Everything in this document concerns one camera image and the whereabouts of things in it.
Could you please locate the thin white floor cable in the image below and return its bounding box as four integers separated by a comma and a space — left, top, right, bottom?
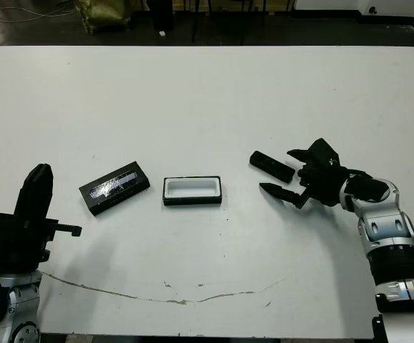
0, 2, 83, 23

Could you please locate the black bar-shaped camera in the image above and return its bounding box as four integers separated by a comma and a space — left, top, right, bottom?
249, 150, 297, 185

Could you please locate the black box with white insert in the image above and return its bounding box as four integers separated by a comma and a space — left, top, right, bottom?
162, 174, 224, 207

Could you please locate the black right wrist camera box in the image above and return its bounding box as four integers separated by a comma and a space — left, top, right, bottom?
307, 137, 341, 167

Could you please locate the olive green shiny bag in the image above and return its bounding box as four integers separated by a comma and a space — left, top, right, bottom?
79, 0, 133, 36

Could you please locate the black metal furniture leg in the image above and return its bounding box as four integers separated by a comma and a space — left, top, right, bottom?
189, 0, 197, 43

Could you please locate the black box lid with picture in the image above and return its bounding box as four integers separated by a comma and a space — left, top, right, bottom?
78, 161, 152, 217

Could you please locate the person in black clothes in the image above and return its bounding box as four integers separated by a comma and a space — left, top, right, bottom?
145, 0, 175, 34

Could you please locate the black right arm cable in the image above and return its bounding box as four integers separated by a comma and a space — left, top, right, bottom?
337, 166, 372, 182

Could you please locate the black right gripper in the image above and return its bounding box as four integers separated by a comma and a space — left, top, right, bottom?
259, 149, 351, 210

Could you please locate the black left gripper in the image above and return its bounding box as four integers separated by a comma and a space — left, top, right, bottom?
0, 163, 83, 272

